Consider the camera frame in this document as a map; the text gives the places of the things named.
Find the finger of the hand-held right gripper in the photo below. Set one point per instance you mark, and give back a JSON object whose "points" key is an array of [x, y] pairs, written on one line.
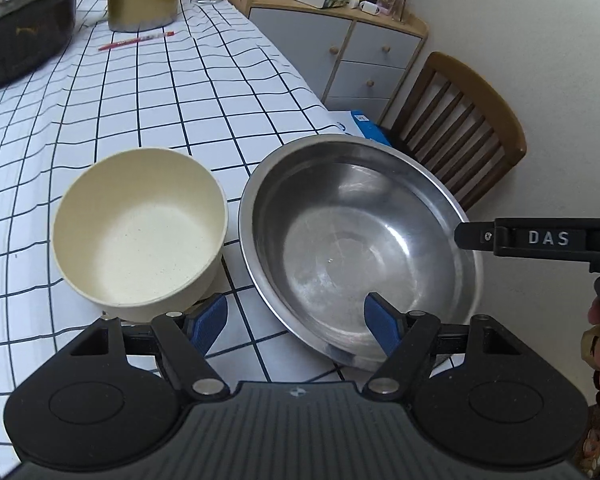
{"points": [[475, 236]]}

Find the blue box on chair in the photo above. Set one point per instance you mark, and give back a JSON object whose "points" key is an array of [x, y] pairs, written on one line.
{"points": [[365, 127]]}

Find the cream bowl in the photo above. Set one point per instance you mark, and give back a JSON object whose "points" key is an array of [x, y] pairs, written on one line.
{"points": [[140, 230]]}

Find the black cooking pot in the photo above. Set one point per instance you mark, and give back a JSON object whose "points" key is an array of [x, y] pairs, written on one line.
{"points": [[20, 50]]}

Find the pink pen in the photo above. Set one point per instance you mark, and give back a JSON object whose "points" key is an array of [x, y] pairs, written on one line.
{"points": [[135, 40]]}

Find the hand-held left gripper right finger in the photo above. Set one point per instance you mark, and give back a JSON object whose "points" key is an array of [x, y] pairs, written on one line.
{"points": [[382, 320]]}

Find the white power adapter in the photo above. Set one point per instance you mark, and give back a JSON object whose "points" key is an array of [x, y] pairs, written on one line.
{"points": [[370, 8]]}

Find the brown slatted wooden chair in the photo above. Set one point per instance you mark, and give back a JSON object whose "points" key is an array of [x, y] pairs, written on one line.
{"points": [[480, 90]]}

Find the white black-checked tablecloth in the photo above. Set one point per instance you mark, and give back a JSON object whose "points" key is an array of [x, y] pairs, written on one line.
{"points": [[155, 100]]}

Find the large steel bowl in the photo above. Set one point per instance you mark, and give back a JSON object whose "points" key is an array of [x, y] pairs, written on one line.
{"points": [[340, 240]]}

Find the grey wooden drawer cabinet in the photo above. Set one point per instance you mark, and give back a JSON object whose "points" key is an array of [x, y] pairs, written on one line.
{"points": [[300, 50]]}

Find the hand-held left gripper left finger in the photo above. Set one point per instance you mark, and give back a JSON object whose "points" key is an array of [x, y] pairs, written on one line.
{"points": [[207, 322]]}

